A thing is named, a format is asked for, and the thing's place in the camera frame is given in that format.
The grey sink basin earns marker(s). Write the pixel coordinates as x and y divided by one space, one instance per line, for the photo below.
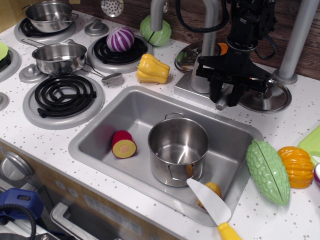
137 110

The red yellow toy fruit half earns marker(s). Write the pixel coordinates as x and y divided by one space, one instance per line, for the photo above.
123 145

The blue device with cable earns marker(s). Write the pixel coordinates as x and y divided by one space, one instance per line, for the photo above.
20 204

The green toy on left burner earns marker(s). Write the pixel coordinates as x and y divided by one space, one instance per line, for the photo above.
5 58

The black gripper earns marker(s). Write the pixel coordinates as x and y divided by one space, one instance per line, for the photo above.
233 68

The steel two-handled pan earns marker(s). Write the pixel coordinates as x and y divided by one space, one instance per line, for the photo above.
50 16

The yellow toy bell pepper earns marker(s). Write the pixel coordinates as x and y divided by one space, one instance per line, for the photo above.
152 70

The steel spoon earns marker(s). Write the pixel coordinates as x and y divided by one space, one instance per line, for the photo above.
107 79

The silver faucet lever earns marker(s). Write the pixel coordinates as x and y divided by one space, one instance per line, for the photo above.
223 97

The steel saucepan with handle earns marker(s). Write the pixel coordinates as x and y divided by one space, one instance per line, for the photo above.
58 58

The steel pot lid right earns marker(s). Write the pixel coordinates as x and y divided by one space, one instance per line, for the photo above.
277 97

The grey stove knob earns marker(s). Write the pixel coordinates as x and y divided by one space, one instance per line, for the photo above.
96 28
31 74

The back black stove burner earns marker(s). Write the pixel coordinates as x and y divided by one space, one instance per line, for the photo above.
29 30

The green toy bitter gourd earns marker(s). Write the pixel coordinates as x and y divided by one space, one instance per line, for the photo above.
268 172

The black stove burner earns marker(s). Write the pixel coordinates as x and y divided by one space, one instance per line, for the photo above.
29 30
64 96
106 56

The middle black stove burner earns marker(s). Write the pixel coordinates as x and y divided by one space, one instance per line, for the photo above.
106 56

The perforated steel skimmer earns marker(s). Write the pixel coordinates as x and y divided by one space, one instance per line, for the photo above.
112 8

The orange toy carrot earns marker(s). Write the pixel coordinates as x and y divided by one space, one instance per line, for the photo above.
223 48

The white toy knife yellow handle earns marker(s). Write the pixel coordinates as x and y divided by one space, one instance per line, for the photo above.
216 208

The grey oven door handle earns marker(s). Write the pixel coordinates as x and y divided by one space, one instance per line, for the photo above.
58 218

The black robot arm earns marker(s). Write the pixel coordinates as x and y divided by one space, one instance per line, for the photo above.
251 21

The steel pot lid back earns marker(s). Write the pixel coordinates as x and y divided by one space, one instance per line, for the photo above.
186 58

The grey support pole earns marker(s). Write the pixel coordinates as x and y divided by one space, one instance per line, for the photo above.
286 75

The steel pot lid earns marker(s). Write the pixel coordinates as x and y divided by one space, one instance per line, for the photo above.
186 58
277 97

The green toy cabbage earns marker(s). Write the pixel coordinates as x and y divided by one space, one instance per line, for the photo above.
155 38

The green cutting board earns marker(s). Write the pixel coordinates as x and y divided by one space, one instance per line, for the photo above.
311 144

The tall steel pot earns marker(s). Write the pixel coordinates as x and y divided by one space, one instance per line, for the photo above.
178 146

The purple striped toy onion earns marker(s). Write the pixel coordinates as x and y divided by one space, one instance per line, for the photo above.
120 40

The grey oven knob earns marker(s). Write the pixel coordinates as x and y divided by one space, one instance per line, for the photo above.
15 168

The orange toy pumpkin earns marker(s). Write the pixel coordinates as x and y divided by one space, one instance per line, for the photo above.
298 165

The purple toy vegetable edge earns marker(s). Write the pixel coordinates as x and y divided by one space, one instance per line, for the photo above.
316 173

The grey stove knob back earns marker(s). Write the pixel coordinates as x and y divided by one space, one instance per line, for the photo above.
96 28

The front black stove burner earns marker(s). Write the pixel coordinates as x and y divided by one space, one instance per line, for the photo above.
64 96

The grey stove knob left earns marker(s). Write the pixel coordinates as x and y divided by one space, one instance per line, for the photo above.
31 74

